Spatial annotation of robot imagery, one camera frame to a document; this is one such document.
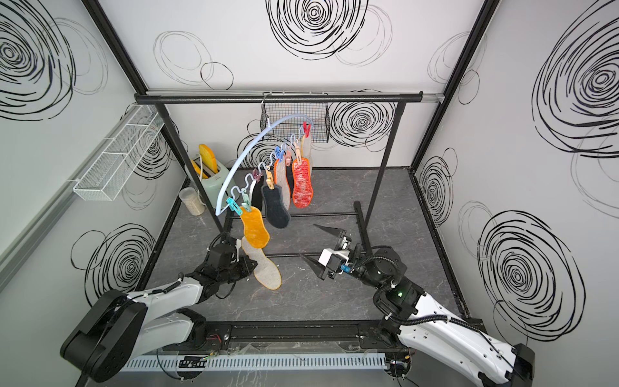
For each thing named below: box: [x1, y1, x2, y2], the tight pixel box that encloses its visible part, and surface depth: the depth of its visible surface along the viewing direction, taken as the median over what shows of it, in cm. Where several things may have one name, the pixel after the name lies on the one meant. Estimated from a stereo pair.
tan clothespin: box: [265, 169, 275, 191], surface depth 65 cm
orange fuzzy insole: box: [240, 205, 271, 249], surface depth 71 cm
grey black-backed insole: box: [261, 183, 291, 229], surface depth 74 cm
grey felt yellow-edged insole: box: [240, 236, 283, 292], surface depth 88 cm
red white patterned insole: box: [292, 158, 313, 209], surface depth 80 cm
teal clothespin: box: [225, 196, 243, 217], surface depth 56 cm
